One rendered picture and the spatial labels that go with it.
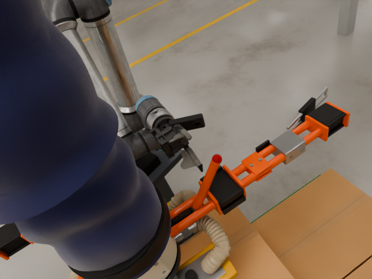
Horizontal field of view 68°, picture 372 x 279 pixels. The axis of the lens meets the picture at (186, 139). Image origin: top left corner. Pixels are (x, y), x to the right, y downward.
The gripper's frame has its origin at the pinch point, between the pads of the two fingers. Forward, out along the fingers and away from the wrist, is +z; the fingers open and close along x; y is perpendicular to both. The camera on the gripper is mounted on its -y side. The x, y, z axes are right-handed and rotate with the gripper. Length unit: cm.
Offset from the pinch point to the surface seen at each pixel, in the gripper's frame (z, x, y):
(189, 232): 15.7, -5.0, 14.1
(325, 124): 16.9, 2.3, -30.5
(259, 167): 15.7, 1.4, -9.4
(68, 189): 25, 37, 24
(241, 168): 12.5, 0.9, -6.0
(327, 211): 11, -70, -45
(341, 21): -147, -109, -248
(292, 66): -143, -124, -174
